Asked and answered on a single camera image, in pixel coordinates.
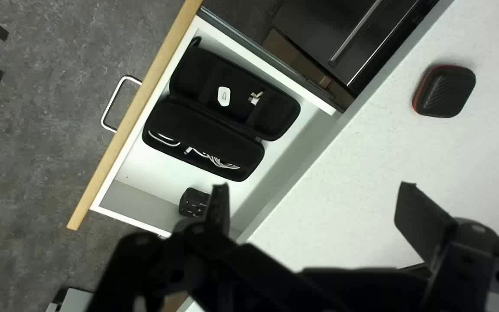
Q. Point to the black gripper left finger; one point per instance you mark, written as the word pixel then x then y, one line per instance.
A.
pixel 219 210

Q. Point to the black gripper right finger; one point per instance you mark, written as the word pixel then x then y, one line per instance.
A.
pixel 425 225

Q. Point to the black red-trimmed pouch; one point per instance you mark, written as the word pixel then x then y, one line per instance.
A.
pixel 442 90

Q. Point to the white drawer with wooden front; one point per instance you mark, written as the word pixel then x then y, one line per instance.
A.
pixel 141 185

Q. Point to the white cabinet desk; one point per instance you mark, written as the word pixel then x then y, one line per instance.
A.
pixel 340 213

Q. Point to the large black zippered case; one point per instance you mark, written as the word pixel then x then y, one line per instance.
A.
pixel 217 114

